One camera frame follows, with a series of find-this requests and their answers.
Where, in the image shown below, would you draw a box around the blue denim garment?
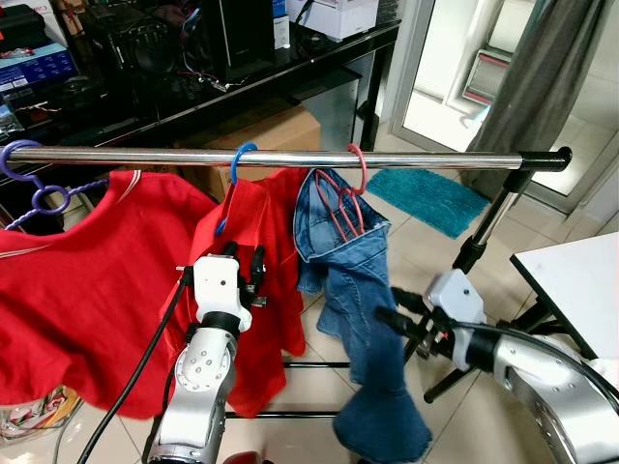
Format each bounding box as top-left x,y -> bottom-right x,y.
292,166 -> 434,463

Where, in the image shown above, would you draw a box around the red plastic hanger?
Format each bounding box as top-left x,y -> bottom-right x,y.
312,143 -> 370,243

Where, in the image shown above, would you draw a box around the blue plastic hanger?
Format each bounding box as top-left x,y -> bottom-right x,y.
213,142 -> 260,238

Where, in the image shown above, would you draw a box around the purple plastic hanger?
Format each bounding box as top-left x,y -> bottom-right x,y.
0,140 -> 109,231

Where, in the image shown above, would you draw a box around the red collared shirt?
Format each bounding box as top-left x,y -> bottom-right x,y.
169,166 -> 312,419

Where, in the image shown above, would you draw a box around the teal floor mat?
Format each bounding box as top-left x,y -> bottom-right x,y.
365,168 -> 491,241

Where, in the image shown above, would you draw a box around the grey table black legs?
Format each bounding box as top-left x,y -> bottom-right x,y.
510,232 -> 619,366

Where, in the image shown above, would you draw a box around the large brown cardboard box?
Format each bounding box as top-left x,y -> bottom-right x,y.
179,104 -> 323,202

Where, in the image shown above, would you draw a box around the red t-shirt white trim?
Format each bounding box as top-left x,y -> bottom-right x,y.
0,169 -> 221,421

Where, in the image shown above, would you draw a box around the black desk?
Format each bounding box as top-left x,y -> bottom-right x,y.
0,0 -> 402,156

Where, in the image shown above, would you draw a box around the dark curtain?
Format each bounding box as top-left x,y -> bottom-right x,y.
462,0 -> 608,177

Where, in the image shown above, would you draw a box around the white carton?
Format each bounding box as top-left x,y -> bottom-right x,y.
288,0 -> 380,43

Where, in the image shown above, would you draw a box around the blue carton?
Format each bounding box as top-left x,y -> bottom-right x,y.
0,43 -> 80,95

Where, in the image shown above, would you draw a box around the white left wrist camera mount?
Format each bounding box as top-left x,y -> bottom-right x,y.
191,253 -> 254,334

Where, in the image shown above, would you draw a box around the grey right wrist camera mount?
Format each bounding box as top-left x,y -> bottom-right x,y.
426,269 -> 488,330

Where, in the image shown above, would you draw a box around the steel clothes rail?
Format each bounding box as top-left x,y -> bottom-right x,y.
0,145 -> 574,175

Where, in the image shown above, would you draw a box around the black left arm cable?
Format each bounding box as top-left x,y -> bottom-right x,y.
75,266 -> 199,464

